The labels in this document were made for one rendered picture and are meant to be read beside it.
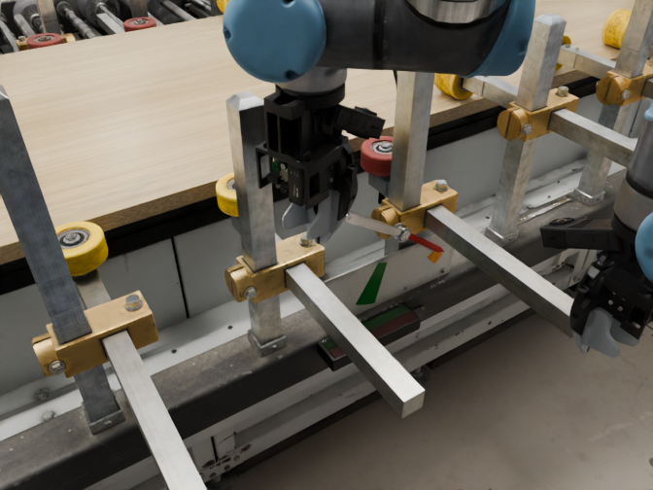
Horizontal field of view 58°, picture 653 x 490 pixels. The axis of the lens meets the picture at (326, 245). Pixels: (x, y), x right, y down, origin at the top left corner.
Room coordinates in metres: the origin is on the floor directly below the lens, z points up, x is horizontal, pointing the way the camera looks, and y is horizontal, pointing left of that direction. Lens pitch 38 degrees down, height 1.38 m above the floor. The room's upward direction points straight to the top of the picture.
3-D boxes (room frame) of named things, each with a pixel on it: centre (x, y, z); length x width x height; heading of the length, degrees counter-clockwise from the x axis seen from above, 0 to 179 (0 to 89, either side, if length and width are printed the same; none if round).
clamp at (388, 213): (0.78, -0.14, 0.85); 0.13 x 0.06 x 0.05; 122
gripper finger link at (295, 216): (0.58, 0.03, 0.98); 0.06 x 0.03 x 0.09; 142
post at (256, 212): (0.63, 0.09, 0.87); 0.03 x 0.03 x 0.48; 32
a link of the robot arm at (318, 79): (0.57, 0.01, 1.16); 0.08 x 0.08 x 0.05
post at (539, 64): (0.90, -0.33, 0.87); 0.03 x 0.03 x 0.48; 32
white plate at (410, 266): (0.73, -0.11, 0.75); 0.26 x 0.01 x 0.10; 122
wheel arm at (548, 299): (0.71, -0.20, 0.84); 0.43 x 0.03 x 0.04; 32
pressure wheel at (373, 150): (0.87, -0.10, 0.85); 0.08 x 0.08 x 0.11
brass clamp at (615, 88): (1.04, -0.56, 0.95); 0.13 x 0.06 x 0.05; 122
